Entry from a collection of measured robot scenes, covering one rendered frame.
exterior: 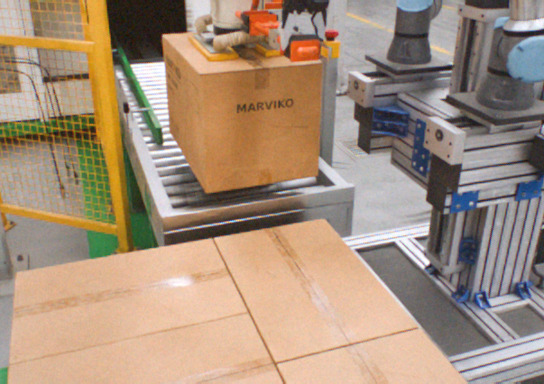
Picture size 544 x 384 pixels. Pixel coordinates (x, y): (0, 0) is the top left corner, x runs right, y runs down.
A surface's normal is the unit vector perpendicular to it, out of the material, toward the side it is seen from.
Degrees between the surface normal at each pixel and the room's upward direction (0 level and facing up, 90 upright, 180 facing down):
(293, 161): 90
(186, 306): 0
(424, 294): 0
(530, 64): 98
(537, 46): 98
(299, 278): 0
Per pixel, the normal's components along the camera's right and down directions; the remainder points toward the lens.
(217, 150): 0.34, 0.40
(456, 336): 0.00, -0.90
